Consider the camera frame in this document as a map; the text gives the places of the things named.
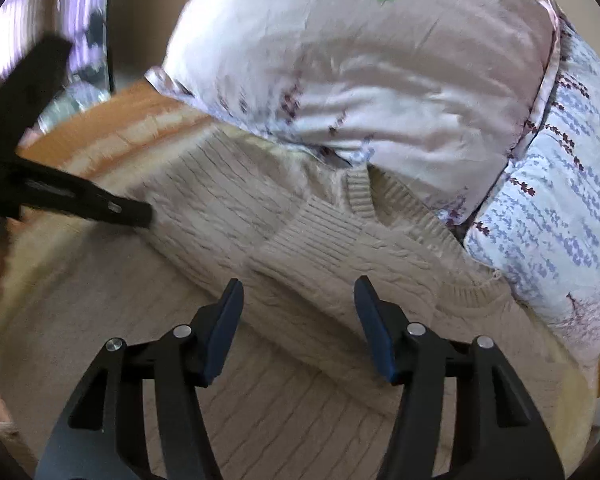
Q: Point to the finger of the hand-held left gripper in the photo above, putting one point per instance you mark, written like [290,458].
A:
[100,205]

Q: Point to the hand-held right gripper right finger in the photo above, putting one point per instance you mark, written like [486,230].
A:
[377,332]

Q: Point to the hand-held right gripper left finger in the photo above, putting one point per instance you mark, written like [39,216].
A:
[225,332]

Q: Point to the yellow and orange patterned blanket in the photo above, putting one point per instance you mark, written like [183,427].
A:
[125,120]

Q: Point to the bright window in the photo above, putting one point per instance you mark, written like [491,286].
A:
[77,20]

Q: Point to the blue and white floral pillow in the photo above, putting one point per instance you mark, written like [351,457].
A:
[555,200]

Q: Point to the pink floral pillow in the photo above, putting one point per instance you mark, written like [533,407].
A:
[355,85]

